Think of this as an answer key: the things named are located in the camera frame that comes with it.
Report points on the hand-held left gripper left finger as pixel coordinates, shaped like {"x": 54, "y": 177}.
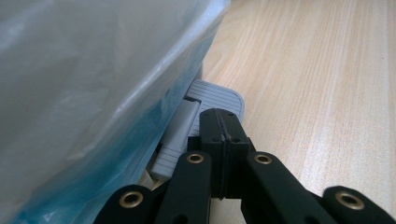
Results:
{"x": 211, "y": 130}

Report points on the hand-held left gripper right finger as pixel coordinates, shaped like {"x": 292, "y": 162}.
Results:
{"x": 235, "y": 140}

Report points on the translucent plastic bin bag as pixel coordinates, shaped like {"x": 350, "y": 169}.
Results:
{"x": 77, "y": 62}

